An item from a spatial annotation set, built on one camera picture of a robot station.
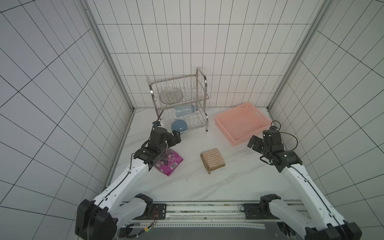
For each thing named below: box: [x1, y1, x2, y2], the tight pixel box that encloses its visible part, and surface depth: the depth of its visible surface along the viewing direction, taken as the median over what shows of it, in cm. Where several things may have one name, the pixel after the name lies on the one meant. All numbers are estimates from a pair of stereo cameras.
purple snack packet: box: [154, 148, 184, 177], surface depth 87 cm
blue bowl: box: [171, 119, 188, 133], surface depth 105 cm
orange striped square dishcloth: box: [200, 148, 226, 174], surface depth 91 cm
